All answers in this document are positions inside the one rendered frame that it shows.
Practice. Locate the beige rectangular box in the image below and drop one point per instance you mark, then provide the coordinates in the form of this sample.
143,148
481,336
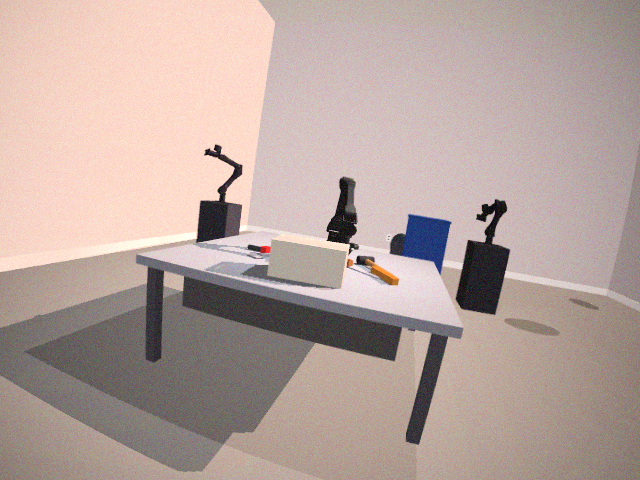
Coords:
308,260

